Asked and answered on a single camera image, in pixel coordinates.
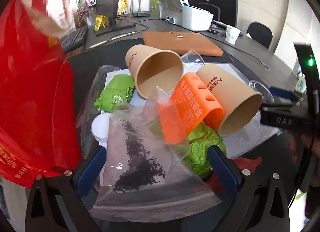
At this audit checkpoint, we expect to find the black keyboard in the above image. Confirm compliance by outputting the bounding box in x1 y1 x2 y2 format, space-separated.
61 25 88 53

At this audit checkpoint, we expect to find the black monitor left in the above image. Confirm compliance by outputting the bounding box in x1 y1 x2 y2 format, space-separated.
94 0 136 36

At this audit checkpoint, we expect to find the brown paper cup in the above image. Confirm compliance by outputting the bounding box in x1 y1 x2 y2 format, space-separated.
196 64 263 137
125 45 184 99

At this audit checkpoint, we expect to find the clear bag with tea leaves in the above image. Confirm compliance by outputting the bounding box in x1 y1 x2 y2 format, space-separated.
90 87 221 223

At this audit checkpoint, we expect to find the white paper stack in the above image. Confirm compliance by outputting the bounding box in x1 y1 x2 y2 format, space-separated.
105 64 281 159

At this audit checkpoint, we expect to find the green wrapper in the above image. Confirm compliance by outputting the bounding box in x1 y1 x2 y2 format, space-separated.
94 74 135 112
150 121 227 179

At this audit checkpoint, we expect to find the black wifi router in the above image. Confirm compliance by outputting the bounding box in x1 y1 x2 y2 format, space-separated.
130 0 150 17

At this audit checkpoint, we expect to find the white printer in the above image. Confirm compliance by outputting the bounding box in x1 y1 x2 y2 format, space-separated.
158 0 213 32

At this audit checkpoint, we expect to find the white round lid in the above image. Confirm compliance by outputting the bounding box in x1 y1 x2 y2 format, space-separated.
91 113 111 143

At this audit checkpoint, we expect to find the black office chair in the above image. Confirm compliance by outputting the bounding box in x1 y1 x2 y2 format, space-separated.
246 22 273 49

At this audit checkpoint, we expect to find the brown leather notebook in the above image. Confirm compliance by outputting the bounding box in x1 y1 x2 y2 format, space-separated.
143 32 223 57

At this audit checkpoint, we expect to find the yellow snack bag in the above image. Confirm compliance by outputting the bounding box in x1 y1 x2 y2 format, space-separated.
117 0 129 16

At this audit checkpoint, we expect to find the white paper cup green print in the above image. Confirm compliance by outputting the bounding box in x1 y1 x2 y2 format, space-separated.
225 25 241 45

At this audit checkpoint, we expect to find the red paper gift bag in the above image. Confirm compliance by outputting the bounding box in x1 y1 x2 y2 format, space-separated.
1 0 81 188

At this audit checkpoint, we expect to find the black desk mat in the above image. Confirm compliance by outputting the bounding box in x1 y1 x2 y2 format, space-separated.
66 39 301 232

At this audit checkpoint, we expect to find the yellow phone stand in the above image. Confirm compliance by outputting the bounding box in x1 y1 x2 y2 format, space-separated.
93 15 108 32

